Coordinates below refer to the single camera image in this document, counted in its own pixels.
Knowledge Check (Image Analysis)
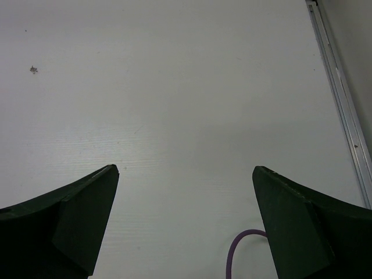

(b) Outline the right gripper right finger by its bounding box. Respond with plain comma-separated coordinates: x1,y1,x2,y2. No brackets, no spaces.
252,166,371,278

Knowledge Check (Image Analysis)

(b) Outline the right side aluminium rail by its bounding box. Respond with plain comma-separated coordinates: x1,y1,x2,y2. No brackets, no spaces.
306,1,371,209

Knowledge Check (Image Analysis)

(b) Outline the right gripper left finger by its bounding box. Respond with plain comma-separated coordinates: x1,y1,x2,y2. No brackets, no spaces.
1,164,119,278

